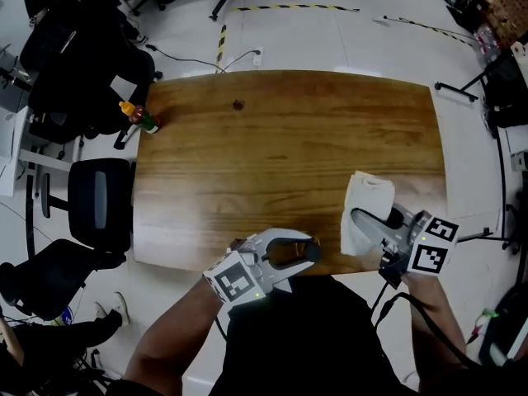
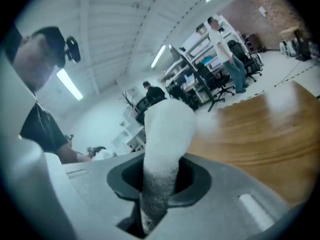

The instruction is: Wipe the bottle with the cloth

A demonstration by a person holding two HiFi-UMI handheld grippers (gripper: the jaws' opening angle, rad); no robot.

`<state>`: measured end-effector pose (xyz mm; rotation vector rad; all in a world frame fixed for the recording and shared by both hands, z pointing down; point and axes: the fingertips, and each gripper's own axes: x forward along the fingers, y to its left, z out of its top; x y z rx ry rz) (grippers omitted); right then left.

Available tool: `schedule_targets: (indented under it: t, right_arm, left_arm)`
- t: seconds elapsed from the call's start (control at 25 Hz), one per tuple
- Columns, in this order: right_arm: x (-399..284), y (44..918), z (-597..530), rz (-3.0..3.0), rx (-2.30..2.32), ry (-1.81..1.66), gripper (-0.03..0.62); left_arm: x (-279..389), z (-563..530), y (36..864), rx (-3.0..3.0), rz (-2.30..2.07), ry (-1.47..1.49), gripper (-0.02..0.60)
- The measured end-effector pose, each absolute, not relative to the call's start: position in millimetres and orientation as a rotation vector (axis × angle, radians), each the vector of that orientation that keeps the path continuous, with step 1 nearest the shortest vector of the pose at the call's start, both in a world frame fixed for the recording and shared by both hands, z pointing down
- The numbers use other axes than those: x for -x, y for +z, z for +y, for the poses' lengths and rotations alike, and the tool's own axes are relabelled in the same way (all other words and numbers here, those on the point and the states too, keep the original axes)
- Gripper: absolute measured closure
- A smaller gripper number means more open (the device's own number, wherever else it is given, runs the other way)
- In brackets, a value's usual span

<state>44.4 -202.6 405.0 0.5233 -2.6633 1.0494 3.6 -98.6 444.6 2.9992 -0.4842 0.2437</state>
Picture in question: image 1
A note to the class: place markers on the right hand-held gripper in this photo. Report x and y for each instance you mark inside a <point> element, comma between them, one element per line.
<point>429,258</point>

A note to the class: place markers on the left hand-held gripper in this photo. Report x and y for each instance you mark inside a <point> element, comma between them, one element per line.
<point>235,279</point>

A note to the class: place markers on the yellow bottle with dark cap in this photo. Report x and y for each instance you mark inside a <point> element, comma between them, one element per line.
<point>288,253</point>

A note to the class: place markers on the white cloth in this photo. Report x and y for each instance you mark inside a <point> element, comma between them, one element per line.
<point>367,192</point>

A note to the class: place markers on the sauce bottle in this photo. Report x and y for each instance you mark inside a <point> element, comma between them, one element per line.
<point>142,119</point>

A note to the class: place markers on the person's left forearm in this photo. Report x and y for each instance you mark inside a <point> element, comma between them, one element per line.
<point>173,336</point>

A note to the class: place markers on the person's right forearm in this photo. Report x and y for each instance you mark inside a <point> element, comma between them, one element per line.
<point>433,345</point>

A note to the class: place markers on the person's black clothing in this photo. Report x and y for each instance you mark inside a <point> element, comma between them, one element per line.
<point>305,336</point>

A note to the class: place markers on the small dark red object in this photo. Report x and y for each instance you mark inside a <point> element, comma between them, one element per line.
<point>238,105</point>

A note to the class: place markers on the black bag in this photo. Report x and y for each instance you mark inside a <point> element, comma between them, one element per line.
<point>507,332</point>

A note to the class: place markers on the short yellow black floor tape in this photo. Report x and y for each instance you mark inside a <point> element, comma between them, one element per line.
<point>222,48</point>

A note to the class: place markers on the white desk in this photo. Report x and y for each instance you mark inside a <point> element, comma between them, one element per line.
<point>12,138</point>

